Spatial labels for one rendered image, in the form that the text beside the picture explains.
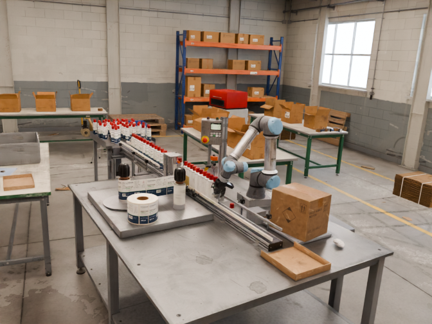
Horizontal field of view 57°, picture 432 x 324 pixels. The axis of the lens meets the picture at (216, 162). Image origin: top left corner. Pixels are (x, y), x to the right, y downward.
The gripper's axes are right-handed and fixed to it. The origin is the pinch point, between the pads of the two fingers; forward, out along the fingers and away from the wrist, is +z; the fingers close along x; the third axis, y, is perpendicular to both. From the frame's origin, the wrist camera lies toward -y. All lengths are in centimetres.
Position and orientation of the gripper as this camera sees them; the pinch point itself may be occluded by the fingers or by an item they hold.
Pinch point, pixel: (217, 197)
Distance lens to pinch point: 295.3
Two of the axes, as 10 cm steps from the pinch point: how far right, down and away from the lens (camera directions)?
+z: -3.0, 7.2, 6.3
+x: 4.3, 6.9, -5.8
